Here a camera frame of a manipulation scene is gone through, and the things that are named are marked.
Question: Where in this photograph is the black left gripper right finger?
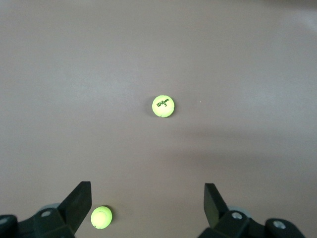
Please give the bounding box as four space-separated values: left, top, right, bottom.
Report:
198 183 268 238

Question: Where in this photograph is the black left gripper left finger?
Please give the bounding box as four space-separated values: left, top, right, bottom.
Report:
32 181 93 238

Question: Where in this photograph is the yellow-green tennis ball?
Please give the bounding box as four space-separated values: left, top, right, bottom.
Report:
151 95 175 119
90 205 114 230

